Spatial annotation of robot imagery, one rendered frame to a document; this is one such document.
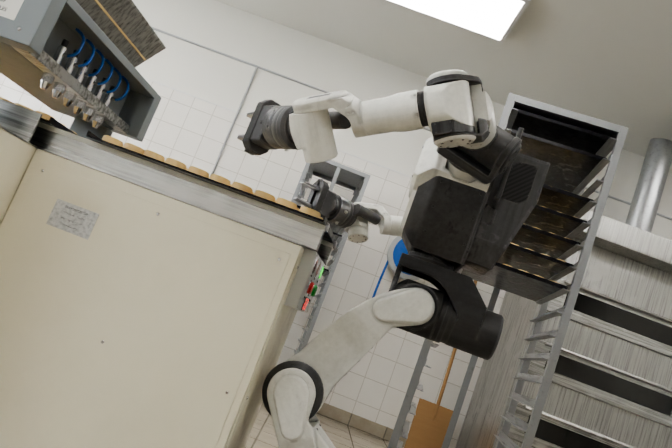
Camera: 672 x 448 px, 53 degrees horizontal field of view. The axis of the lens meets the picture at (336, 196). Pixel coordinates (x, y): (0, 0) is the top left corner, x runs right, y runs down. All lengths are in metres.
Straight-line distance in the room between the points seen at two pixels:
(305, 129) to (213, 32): 5.00
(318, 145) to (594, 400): 3.96
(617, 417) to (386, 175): 2.54
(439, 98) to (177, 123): 4.89
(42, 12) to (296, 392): 1.01
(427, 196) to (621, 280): 3.57
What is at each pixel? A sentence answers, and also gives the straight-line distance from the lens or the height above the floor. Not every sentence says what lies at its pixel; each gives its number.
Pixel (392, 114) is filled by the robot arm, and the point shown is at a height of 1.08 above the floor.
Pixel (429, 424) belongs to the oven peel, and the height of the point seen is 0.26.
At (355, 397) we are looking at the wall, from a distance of 5.68.
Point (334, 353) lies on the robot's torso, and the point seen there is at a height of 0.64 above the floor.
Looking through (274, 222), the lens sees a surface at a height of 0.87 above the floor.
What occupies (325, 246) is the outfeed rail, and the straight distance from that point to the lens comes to 1.83.
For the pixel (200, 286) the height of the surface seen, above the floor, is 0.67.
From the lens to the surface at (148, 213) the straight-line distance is 1.62.
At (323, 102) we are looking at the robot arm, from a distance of 1.24.
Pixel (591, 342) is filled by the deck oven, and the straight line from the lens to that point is 4.98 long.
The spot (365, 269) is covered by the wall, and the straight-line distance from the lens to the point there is 5.66.
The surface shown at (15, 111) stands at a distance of 1.78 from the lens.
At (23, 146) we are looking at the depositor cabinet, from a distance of 1.73.
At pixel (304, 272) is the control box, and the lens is 1.57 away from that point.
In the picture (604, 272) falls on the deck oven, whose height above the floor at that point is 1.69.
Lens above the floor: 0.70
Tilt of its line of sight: 10 degrees up
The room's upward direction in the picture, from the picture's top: 21 degrees clockwise
